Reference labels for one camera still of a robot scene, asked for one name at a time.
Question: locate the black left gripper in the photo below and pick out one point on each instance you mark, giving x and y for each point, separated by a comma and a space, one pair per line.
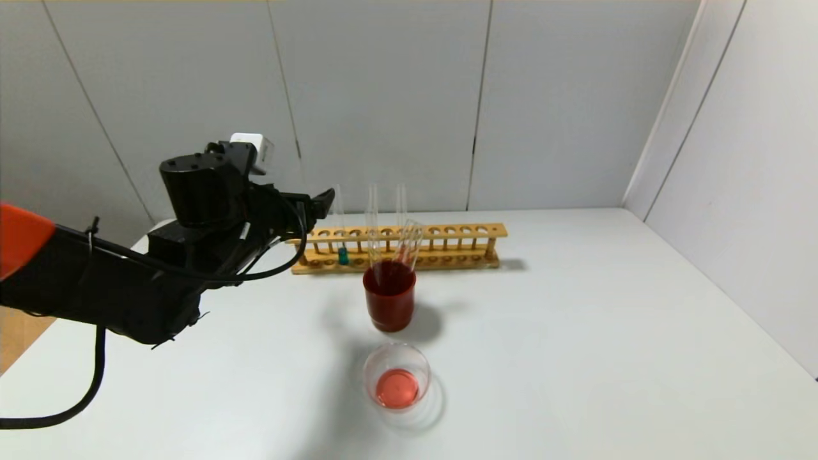
308, 214

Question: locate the test tube with blue pigment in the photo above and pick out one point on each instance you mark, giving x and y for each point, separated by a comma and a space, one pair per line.
343, 255

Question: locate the test tube with orange-red pigment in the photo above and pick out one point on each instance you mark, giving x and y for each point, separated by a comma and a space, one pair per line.
377, 255

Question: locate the test tube with yellow pigment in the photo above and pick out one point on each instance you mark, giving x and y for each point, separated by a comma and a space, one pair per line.
372, 201

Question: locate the test tube with red pigment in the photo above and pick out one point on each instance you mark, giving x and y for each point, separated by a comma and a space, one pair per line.
401, 207

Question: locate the wooden test tube rack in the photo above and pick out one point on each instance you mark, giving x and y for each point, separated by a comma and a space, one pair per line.
447, 231

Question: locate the red plastic cup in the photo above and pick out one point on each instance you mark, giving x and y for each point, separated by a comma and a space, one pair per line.
390, 303

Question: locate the clear glass beaker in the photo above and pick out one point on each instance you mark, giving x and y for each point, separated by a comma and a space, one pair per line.
396, 386

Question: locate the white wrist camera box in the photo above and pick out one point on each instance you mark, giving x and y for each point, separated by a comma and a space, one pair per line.
259, 148

